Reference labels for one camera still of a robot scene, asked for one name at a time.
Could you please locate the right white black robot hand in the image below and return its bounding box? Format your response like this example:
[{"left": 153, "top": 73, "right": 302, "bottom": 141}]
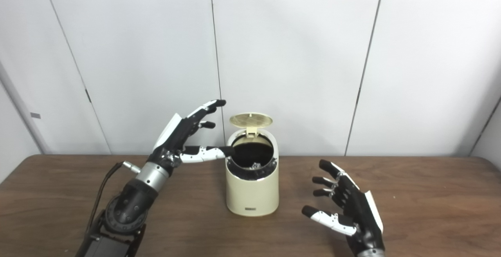
[{"left": 301, "top": 159, "right": 385, "bottom": 255}]

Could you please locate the cream-colored cylindrical bin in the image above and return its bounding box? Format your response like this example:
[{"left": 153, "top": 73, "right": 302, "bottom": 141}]
[{"left": 225, "top": 128, "right": 279, "bottom": 217}]

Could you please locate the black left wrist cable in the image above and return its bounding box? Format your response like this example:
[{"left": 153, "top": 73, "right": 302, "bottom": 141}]
[{"left": 84, "top": 162, "right": 126, "bottom": 246}]

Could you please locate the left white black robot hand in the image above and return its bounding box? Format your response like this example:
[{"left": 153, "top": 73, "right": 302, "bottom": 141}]
[{"left": 147, "top": 100, "right": 235, "bottom": 171}]

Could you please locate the round cream bin lid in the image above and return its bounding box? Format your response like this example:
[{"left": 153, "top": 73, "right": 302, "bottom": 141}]
[{"left": 229, "top": 112, "right": 273, "bottom": 137}]

